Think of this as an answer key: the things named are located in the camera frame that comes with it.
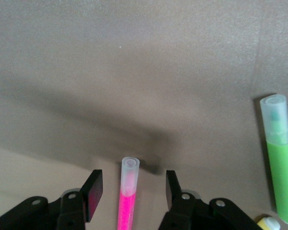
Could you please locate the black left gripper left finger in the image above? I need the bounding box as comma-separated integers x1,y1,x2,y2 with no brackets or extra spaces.
0,169,104,230

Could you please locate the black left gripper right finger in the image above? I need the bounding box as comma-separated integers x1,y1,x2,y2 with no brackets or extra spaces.
157,170,262,230

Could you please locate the pink marker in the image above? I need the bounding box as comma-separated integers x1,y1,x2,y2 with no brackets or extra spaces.
117,157,140,230

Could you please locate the yellow marker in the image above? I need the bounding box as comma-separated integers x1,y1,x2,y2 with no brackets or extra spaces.
253,214,281,230

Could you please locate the green marker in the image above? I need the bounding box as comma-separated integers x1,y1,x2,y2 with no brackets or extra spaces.
259,94,288,226

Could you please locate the brown table cover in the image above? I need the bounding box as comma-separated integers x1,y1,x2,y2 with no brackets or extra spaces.
0,0,288,230

